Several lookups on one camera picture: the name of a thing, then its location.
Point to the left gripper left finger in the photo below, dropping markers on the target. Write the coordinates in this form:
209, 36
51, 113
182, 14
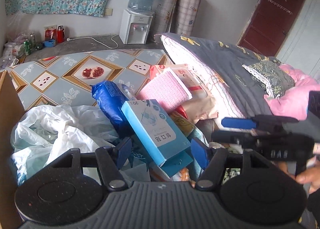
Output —
110, 161

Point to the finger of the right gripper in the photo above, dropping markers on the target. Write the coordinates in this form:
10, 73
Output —
238, 123

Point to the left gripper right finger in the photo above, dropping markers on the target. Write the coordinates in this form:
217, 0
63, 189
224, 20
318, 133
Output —
212, 162

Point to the gold tissue pack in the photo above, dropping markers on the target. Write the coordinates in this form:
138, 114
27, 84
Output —
183, 124

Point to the light blue mask box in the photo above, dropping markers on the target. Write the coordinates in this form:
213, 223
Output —
160, 136

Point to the dark blue tissue pack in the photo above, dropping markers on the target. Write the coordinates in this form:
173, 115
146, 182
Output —
110, 97

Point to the pink soft sponge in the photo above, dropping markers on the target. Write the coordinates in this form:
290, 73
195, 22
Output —
167, 88

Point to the person's right hand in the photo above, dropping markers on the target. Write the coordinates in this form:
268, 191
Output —
309, 176

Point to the grey quilted blanket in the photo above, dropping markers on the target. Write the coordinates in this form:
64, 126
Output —
220, 66

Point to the pink blanket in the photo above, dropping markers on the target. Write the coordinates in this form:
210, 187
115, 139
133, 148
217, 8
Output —
295, 101

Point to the patterned small pillow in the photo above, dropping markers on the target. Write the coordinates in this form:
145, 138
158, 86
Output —
273, 80

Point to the white green plastic bag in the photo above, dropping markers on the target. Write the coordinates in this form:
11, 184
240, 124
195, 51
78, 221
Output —
45, 132

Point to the dark red door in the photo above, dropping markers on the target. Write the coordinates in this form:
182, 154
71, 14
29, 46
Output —
270, 25

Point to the rolled checkered mat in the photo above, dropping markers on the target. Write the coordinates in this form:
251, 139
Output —
185, 16

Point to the blue bowl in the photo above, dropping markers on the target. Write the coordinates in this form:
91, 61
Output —
49, 43

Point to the white water dispenser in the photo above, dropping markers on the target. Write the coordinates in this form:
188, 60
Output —
135, 27

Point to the red thermos bottle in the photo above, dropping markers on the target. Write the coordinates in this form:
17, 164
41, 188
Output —
60, 34

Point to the red box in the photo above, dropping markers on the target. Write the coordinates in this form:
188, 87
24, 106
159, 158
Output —
50, 33

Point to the rolled floral mat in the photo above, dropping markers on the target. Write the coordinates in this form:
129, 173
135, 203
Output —
163, 17

